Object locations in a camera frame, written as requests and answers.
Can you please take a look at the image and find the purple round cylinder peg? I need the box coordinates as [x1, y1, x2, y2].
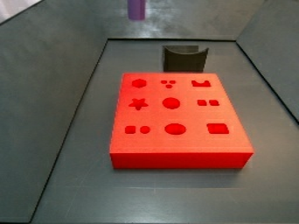
[127, 0, 145, 20]

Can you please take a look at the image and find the red shape sorting board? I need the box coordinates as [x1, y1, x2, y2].
[109, 73, 254, 169]

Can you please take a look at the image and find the black curved holder block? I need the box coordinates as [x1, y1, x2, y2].
[163, 45, 210, 73]

